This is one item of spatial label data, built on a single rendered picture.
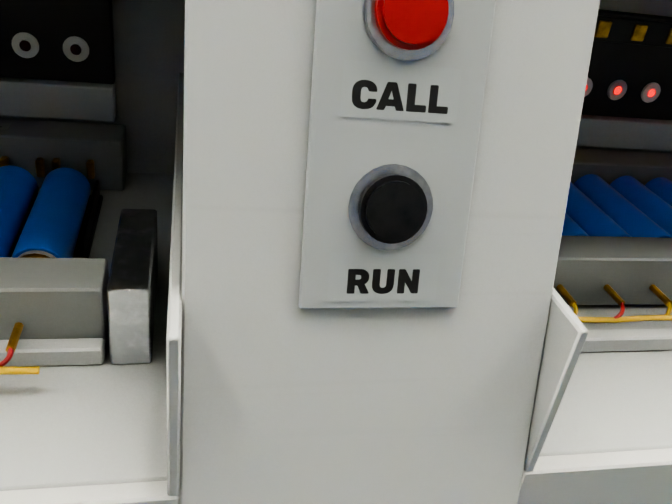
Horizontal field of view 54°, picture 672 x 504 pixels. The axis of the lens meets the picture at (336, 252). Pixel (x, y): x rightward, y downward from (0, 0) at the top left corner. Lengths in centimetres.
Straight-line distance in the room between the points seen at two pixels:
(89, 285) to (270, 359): 7
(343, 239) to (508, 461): 8
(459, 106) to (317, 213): 4
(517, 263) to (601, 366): 9
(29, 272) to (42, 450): 5
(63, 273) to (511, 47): 14
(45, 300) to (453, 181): 12
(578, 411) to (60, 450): 15
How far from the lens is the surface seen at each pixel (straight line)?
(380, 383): 17
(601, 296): 28
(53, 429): 20
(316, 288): 16
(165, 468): 19
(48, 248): 24
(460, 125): 16
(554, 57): 17
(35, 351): 21
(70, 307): 21
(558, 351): 18
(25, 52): 33
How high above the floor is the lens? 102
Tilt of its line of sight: 15 degrees down
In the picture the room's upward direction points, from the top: 4 degrees clockwise
